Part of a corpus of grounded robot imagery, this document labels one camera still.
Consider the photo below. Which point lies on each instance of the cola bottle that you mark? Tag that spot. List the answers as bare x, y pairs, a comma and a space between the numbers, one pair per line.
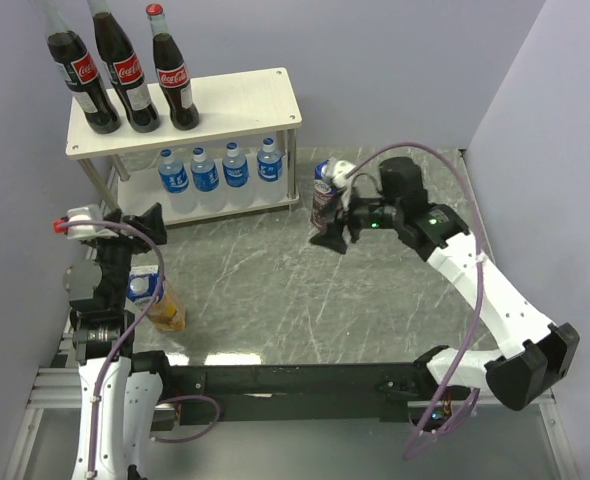
124, 69
171, 71
78, 69

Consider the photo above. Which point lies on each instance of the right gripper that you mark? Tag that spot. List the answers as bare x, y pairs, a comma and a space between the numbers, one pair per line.
332, 240

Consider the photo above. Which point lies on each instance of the water bottle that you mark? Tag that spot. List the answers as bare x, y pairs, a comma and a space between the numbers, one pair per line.
237, 177
206, 180
269, 161
175, 181

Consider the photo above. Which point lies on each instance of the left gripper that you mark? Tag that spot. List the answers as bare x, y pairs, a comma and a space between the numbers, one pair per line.
149, 219

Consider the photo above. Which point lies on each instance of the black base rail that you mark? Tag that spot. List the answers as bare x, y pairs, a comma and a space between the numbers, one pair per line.
301, 392

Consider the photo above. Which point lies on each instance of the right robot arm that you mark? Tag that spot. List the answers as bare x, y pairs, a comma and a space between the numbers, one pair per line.
532, 353

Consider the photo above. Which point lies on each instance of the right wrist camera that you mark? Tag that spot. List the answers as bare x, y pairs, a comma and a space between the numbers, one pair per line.
337, 173

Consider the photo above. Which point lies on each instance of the white two-tier shelf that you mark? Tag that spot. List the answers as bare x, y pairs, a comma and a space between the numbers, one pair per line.
231, 106

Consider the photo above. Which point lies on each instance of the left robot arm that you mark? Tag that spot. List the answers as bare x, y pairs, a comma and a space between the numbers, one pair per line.
119, 388

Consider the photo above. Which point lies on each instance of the orange juice carton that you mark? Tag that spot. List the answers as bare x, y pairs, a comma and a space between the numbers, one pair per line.
168, 313

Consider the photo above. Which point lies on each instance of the grape juice carton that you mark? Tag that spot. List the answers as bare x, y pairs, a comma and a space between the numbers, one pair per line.
323, 191

